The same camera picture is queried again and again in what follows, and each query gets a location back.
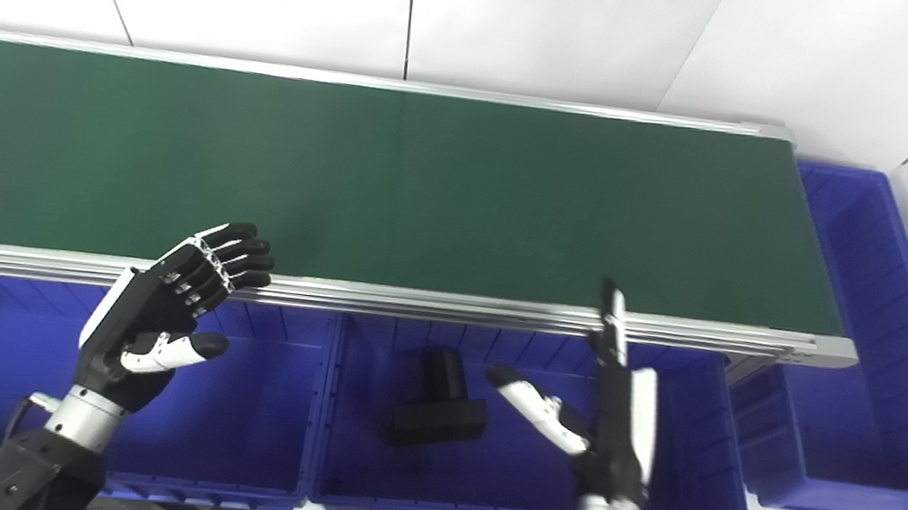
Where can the black cylinder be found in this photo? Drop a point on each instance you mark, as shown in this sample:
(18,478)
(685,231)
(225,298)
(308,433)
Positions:
(439,413)

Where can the aluminium conveyor leg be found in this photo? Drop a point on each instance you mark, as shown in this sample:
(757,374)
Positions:
(747,369)

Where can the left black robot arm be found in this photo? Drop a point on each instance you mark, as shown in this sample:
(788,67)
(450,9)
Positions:
(47,465)

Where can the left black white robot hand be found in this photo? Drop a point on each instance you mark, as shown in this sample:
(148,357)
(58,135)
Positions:
(143,321)

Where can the green conveyor belt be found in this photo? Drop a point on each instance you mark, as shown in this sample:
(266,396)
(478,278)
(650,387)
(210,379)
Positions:
(413,302)
(427,191)

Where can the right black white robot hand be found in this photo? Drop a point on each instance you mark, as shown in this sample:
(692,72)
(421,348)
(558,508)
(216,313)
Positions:
(623,432)

